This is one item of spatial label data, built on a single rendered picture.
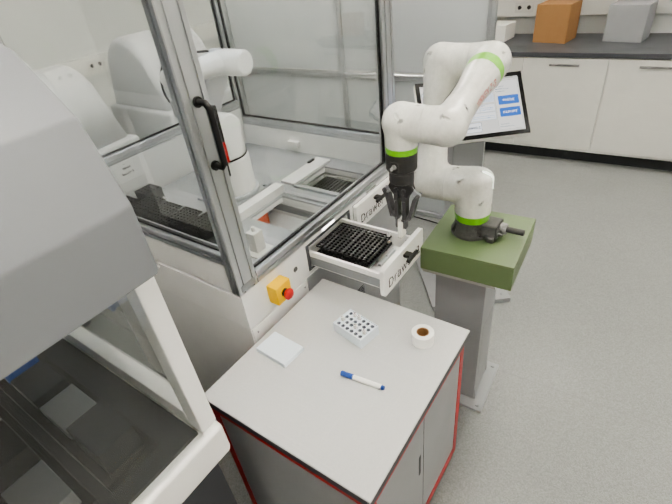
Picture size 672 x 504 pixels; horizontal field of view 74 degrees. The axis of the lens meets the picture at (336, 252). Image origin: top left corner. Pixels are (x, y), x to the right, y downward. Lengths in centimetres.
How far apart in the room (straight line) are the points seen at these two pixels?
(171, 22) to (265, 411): 100
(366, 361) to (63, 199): 95
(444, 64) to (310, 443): 122
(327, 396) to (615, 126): 353
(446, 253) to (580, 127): 287
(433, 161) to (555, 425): 128
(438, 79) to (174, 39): 86
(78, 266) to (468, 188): 123
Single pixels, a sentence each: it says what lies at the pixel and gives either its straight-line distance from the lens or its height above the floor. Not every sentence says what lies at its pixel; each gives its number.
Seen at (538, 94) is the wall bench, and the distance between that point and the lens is 431.
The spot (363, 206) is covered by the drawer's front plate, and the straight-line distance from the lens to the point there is 185.
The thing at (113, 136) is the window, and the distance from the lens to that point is 153.
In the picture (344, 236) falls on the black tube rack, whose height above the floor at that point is 89.
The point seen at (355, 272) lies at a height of 87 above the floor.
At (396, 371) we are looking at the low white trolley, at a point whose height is 76.
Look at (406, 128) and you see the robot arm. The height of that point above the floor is 139.
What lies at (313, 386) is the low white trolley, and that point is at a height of 76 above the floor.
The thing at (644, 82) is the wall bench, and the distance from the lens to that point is 423.
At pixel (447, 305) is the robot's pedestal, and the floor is 54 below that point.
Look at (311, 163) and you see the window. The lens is 156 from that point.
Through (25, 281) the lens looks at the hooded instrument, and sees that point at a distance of 75.
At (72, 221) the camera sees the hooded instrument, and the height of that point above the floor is 152.
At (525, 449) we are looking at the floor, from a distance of 218.
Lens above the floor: 182
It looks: 35 degrees down
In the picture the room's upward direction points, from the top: 7 degrees counter-clockwise
